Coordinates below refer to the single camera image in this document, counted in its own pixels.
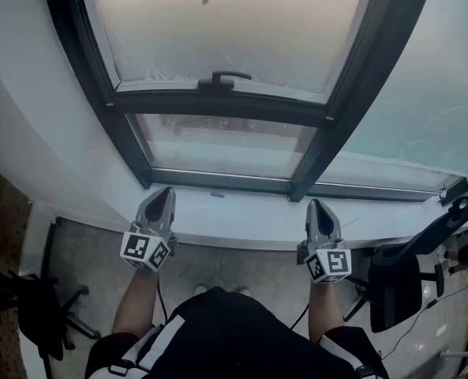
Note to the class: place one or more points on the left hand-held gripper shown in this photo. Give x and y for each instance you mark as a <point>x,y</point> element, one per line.
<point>135,247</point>

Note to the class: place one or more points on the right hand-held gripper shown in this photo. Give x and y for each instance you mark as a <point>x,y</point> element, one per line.
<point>338,262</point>

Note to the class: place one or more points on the person's left forearm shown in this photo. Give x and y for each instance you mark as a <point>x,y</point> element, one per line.
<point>135,302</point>

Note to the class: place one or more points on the person's right forearm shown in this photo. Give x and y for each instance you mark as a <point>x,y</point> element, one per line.
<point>324,314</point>

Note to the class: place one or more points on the blue tape piece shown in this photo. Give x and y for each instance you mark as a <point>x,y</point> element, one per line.
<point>216,195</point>

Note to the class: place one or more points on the person's left white shoe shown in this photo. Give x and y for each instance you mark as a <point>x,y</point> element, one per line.
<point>200,290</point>

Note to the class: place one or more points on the person's white shoe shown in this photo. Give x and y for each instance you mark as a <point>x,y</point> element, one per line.
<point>200,290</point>
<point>242,290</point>

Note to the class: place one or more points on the black mesh office chair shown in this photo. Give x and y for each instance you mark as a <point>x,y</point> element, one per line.
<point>395,290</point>
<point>44,310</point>

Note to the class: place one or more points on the person's right white shoe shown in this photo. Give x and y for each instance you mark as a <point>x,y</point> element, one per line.
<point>242,290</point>

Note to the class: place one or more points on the small white plastic piece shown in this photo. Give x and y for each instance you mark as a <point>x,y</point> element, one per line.
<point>443,194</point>

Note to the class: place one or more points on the person's black clothed body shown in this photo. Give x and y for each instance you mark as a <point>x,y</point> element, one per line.
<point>218,330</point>

